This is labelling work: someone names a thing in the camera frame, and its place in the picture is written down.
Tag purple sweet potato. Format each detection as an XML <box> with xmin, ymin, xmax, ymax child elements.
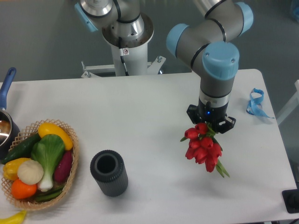
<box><xmin>54</xmin><ymin>151</ymin><xmax>72</xmax><ymax>182</ymax></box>

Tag green bean pods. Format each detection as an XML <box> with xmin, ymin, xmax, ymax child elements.
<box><xmin>34</xmin><ymin>185</ymin><xmax>64</xmax><ymax>203</ymax></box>

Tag black cable on pedestal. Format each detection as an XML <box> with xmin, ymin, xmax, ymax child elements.
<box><xmin>117</xmin><ymin>36</ymin><xmax>130</xmax><ymax>77</ymax></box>

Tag woven wicker basket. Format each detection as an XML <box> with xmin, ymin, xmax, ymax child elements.
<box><xmin>1</xmin><ymin>119</ymin><xmax>79</xmax><ymax>211</ymax></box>

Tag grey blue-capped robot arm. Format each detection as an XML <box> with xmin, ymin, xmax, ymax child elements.
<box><xmin>74</xmin><ymin>0</ymin><xmax>253</xmax><ymax>133</ymax></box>

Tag yellow bell pepper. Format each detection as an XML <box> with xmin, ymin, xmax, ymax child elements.
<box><xmin>3</xmin><ymin>158</ymin><xmax>30</xmax><ymax>181</ymax></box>

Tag green bok choy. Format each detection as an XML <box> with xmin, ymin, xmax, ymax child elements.
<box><xmin>31</xmin><ymin>134</ymin><xmax>65</xmax><ymax>192</ymax></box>

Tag white frame at right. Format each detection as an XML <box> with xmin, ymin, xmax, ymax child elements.
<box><xmin>276</xmin><ymin>80</ymin><xmax>299</xmax><ymax>125</ymax></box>

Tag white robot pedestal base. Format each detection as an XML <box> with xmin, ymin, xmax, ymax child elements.
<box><xmin>81</xmin><ymin>13</ymin><xmax>166</xmax><ymax>78</ymax></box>

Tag dark grey ribbed vase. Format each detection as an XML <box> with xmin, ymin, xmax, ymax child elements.
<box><xmin>90</xmin><ymin>150</ymin><xmax>128</xmax><ymax>197</ymax></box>

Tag orange fruit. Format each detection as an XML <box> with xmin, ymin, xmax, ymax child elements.
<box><xmin>11</xmin><ymin>179</ymin><xmax>37</xmax><ymax>199</ymax></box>

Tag blue handled saucepan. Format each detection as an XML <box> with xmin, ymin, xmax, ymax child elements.
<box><xmin>0</xmin><ymin>67</ymin><xmax>20</xmax><ymax>159</ymax></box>

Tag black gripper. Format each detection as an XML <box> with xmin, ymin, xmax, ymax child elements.
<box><xmin>186</xmin><ymin>100</ymin><xmax>236</xmax><ymax>134</ymax></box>

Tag black device at edge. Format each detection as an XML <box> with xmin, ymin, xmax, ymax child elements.
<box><xmin>282</xmin><ymin>189</ymin><xmax>299</xmax><ymax>214</ymax></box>

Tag dark green cucumber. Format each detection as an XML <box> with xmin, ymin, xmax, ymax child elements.
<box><xmin>1</xmin><ymin>133</ymin><xmax>41</xmax><ymax>164</ymax></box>

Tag red tulip bouquet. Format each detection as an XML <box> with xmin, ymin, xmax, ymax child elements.
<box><xmin>180</xmin><ymin>122</ymin><xmax>230</xmax><ymax>177</ymax></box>

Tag blue ribbon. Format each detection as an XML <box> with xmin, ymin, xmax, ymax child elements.
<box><xmin>246</xmin><ymin>88</ymin><xmax>274</xmax><ymax>119</ymax></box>

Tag yellow banana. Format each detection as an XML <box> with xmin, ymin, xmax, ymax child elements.
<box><xmin>0</xmin><ymin>210</ymin><xmax>27</xmax><ymax>224</ymax></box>

